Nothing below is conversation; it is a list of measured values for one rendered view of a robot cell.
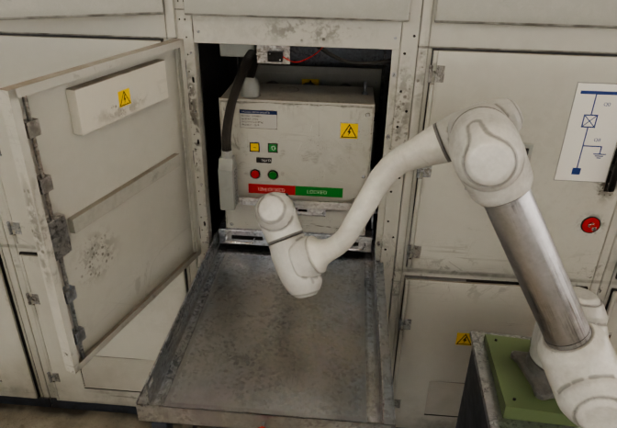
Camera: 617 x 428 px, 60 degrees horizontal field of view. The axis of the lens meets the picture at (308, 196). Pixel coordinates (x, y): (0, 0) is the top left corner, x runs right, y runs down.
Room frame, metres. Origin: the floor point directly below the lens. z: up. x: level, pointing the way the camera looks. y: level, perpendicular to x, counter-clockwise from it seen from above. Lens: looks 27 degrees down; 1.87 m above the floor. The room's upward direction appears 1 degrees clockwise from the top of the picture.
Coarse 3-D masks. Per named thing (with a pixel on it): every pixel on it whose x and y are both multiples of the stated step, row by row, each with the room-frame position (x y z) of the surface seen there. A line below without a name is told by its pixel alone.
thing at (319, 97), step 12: (264, 84) 1.81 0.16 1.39; (276, 84) 1.82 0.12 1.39; (288, 84) 1.82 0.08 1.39; (300, 84) 1.82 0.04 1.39; (312, 84) 1.83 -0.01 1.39; (228, 96) 1.66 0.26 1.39; (240, 96) 1.66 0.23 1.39; (264, 96) 1.66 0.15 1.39; (276, 96) 1.67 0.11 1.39; (288, 96) 1.67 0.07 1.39; (300, 96) 1.67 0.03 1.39; (312, 96) 1.68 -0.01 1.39; (324, 96) 1.68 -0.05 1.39; (336, 96) 1.68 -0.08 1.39; (348, 96) 1.68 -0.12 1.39; (360, 96) 1.69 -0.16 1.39; (372, 96) 1.69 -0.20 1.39; (372, 132) 1.59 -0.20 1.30
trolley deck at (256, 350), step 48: (240, 288) 1.38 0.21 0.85; (336, 288) 1.39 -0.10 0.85; (384, 288) 1.39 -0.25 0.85; (192, 336) 1.15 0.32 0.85; (240, 336) 1.15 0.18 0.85; (288, 336) 1.16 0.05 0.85; (336, 336) 1.16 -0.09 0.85; (384, 336) 1.17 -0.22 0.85; (144, 384) 0.97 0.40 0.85; (192, 384) 0.98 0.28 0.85; (240, 384) 0.98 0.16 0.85; (288, 384) 0.98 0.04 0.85; (336, 384) 0.99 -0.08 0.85; (384, 384) 0.99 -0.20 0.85
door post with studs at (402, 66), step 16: (416, 0) 1.54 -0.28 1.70; (416, 16) 1.54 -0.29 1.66; (416, 32) 1.54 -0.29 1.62; (400, 48) 1.54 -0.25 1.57; (416, 48) 1.54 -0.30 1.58; (400, 64) 1.54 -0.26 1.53; (400, 80) 1.54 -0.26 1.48; (400, 96) 1.54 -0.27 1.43; (400, 112) 1.54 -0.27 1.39; (400, 128) 1.54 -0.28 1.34; (384, 144) 1.55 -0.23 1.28; (400, 176) 1.54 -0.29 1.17; (400, 192) 1.54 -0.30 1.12; (384, 208) 1.55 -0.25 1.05; (384, 224) 1.54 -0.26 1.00; (384, 240) 1.54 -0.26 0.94; (384, 256) 1.54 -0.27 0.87; (384, 272) 1.54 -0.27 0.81
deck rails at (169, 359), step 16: (208, 256) 1.49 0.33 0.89; (208, 272) 1.46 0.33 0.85; (368, 272) 1.48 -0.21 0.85; (192, 288) 1.29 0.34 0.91; (208, 288) 1.37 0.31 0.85; (368, 288) 1.38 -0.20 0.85; (192, 304) 1.28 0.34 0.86; (368, 304) 1.30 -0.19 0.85; (176, 320) 1.14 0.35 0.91; (192, 320) 1.21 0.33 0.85; (368, 320) 1.23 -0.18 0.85; (176, 336) 1.13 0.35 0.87; (368, 336) 1.16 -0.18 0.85; (160, 352) 1.01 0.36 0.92; (176, 352) 1.08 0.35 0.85; (368, 352) 1.10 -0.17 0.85; (160, 368) 0.99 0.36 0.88; (176, 368) 1.02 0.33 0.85; (368, 368) 1.04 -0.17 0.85; (160, 384) 0.97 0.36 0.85; (368, 384) 0.98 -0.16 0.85; (160, 400) 0.92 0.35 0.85; (368, 400) 0.93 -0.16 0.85; (384, 400) 0.87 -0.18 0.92; (368, 416) 0.88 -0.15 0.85
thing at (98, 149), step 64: (128, 64) 1.39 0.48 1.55; (64, 128) 1.15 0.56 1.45; (128, 128) 1.36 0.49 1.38; (64, 192) 1.12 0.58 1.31; (128, 192) 1.30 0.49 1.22; (64, 256) 1.08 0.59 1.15; (128, 256) 1.28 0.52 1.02; (192, 256) 1.53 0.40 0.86; (64, 320) 1.01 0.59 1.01; (128, 320) 1.21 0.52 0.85
